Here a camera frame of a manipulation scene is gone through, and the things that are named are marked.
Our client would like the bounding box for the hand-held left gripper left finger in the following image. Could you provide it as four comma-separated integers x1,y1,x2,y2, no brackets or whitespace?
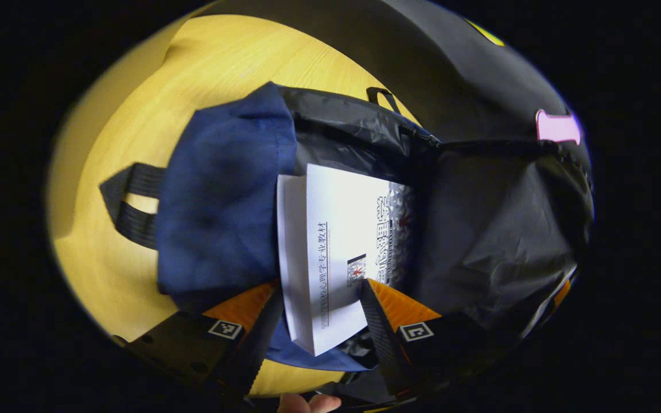
111,279,285,402

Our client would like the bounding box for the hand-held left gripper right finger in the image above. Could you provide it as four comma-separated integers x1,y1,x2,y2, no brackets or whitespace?
359,278,512,402

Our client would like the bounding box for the white book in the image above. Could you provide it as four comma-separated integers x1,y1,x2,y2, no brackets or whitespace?
277,163,417,357

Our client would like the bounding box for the blue schoolbag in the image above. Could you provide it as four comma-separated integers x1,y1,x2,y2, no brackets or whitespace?
99,82,595,405

